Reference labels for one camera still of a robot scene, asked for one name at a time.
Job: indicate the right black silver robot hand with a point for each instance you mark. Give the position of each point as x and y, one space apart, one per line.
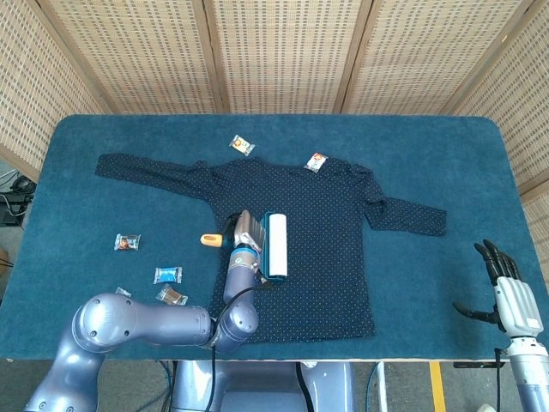
517 304

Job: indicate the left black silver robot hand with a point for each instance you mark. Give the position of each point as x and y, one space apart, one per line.
251 232

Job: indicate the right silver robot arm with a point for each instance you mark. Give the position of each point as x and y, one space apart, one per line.
532 377

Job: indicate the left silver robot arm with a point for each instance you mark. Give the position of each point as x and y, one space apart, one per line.
141 322

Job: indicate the navy polka dot shirt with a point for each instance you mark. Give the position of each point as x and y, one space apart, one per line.
326 257

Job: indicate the yellow orange snack packet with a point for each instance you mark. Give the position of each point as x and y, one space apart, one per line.
241 144

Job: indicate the blue candy packet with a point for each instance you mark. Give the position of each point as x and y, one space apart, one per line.
167 275
123 292

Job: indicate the white orange snack packet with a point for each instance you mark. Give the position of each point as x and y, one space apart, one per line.
316 161

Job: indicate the brown candy packet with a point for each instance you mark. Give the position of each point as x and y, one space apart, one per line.
171 295

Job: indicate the dark orange snack packet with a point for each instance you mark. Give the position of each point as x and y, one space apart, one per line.
127 242

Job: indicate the silver robot torso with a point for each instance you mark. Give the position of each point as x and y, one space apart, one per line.
266 382

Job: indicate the teal table cover cloth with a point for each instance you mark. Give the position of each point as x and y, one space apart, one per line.
128 137

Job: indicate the white table leg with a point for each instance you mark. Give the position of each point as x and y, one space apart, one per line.
383 386

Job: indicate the woven bamboo screen panel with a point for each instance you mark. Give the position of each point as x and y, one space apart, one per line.
523 107
141 56
429 56
287 56
34 86

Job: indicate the black table edge bracket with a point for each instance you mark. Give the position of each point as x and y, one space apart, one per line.
472 365

